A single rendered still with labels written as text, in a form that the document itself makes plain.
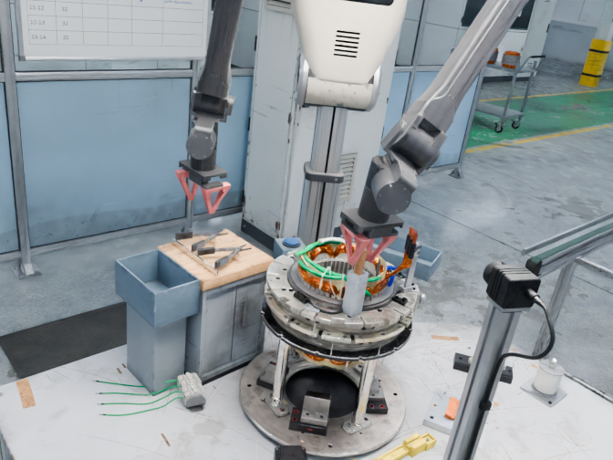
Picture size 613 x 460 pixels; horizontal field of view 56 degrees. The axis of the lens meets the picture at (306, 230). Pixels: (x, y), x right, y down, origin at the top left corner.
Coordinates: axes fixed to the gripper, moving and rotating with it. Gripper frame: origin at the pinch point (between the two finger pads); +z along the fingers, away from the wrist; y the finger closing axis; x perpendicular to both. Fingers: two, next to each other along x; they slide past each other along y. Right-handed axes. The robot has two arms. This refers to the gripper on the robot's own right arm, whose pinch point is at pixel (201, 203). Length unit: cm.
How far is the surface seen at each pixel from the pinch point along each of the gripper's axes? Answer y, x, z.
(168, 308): 14.9, -17.6, 13.9
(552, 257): 30, 149, 45
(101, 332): -112, 26, 120
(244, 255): 10.7, 5.3, 10.0
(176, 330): 12.8, -14.0, 22.3
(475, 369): 77, -11, -11
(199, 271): 11.7, -8.0, 9.6
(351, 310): 45.3, 3.6, 4.6
